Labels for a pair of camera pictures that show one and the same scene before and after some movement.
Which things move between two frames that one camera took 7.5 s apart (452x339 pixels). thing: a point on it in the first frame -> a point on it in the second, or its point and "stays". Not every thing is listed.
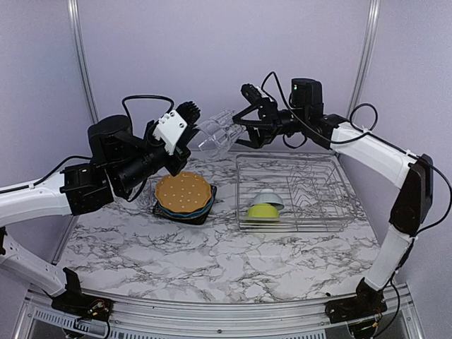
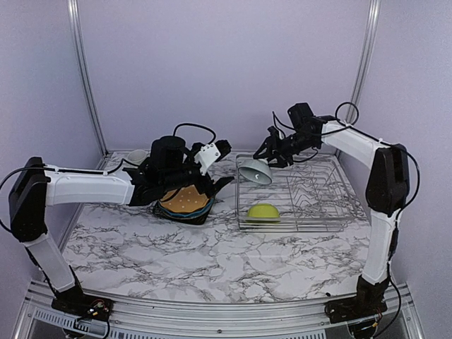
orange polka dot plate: x=185 y=192 stays
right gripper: x=272 y=121 -> x=272 y=145
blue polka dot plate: x=205 y=208 stays
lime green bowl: x=262 y=210 stays
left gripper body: x=181 y=153 -> x=174 y=179
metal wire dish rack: x=315 y=191 stays
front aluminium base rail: x=143 y=320 stays
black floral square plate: x=200 y=219 stays
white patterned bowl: x=267 y=195 -> x=257 y=169
